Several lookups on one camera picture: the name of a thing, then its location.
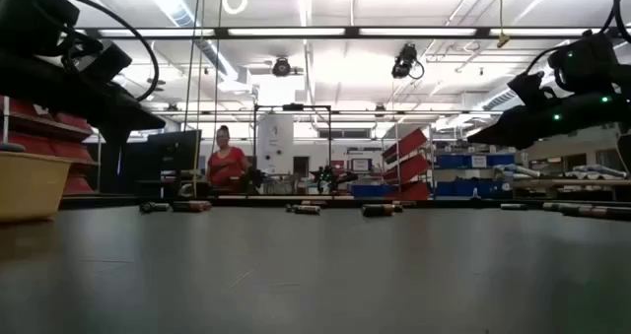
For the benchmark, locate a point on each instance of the wooden workbench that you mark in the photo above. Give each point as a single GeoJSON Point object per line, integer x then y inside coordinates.
{"type": "Point", "coordinates": [572, 181]}

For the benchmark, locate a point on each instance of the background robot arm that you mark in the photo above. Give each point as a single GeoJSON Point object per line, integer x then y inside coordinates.
{"type": "Point", "coordinates": [328, 177]}

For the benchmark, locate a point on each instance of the blue storage bin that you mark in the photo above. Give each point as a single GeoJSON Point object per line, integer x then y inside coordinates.
{"type": "Point", "coordinates": [451, 161]}
{"type": "Point", "coordinates": [468, 188]}
{"type": "Point", "coordinates": [372, 190]}
{"type": "Point", "coordinates": [501, 160]}

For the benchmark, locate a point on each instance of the black overhead camera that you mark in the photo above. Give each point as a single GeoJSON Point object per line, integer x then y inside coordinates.
{"type": "Point", "coordinates": [405, 60]}

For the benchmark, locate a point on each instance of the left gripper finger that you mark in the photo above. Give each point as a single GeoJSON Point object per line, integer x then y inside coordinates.
{"type": "Point", "coordinates": [128, 112]}
{"type": "Point", "coordinates": [118, 132]}

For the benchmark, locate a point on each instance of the yellow hanging connector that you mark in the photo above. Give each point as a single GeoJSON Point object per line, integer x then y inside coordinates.
{"type": "Point", "coordinates": [503, 40]}

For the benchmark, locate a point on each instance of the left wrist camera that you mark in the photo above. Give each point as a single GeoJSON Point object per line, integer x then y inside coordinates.
{"type": "Point", "coordinates": [108, 63]}

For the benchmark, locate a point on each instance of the person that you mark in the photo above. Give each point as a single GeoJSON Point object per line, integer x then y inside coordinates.
{"type": "Point", "coordinates": [227, 169]}

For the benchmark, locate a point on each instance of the black metal frame stand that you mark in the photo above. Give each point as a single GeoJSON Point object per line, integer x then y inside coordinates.
{"type": "Point", "coordinates": [296, 107]}

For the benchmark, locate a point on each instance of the white framed sign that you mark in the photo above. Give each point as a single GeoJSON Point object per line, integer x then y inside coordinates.
{"type": "Point", "coordinates": [361, 165]}

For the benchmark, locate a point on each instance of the grey material roll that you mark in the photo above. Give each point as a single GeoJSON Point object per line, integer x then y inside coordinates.
{"type": "Point", "coordinates": [515, 170]}
{"type": "Point", "coordinates": [596, 171]}

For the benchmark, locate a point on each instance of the black copper Duracell battery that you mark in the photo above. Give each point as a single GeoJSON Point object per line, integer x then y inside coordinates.
{"type": "Point", "coordinates": [306, 209]}
{"type": "Point", "coordinates": [512, 206]}
{"type": "Point", "coordinates": [377, 210]}
{"type": "Point", "coordinates": [191, 206]}
{"type": "Point", "coordinates": [314, 202]}
{"type": "Point", "coordinates": [606, 213]}

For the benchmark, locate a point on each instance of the red storage bin rack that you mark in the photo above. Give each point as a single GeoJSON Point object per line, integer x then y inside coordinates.
{"type": "Point", "coordinates": [49, 147]}

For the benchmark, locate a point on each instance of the black computer monitor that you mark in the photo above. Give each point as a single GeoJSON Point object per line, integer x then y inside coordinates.
{"type": "Point", "coordinates": [175, 152]}

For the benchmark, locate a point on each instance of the yellow plastic bin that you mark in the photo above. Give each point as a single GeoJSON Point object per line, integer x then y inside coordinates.
{"type": "Point", "coordinates": [29, 186]}

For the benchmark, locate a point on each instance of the white cylindrical tank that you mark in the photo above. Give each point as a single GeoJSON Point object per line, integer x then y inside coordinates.
{"type": "Point", "coordinates": [275, 142]}

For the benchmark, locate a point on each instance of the black overhead crossbar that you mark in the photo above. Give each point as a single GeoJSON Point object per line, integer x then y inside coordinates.
{"type": "Point", "coordinates": [352, 32]}

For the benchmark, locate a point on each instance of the black round ceiling device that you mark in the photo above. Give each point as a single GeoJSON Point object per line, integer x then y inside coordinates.
{"type": "Point", "coordinates": [282, 68]}

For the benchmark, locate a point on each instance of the tilted red bin rack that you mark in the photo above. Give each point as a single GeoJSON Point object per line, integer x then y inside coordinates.
{"type": "Point", "coordinates": [409, 169]}

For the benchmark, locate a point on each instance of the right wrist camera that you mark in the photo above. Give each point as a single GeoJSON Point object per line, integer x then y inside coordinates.
{"type": "Point", "coordinates": [527, 90]}

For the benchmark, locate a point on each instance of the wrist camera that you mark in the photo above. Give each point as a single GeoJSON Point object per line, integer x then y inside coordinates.
{"type": "Point", "coordinates": [108, 63]}
{"type": "Point", "coordinates": [527, 90]}

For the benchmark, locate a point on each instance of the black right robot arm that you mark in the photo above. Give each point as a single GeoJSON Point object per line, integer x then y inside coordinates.
{"type": "Point", "coordinates": [586, 63]}

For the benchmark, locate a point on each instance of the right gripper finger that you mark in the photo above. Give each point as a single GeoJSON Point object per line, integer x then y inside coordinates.
{"type": "Point", "coordinates": [517, 142]}
{"type": "Point", "coordinates": [517, 122]}

